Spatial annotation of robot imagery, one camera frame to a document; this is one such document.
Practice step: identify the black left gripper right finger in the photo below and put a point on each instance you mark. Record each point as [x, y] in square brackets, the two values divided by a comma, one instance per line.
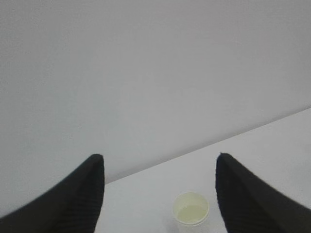
[250, 205]

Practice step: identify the white paper cup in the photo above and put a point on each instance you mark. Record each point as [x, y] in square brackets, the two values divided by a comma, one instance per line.
[191, 211]

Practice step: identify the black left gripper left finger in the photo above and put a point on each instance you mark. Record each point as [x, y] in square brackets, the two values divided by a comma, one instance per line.
[72, 206]

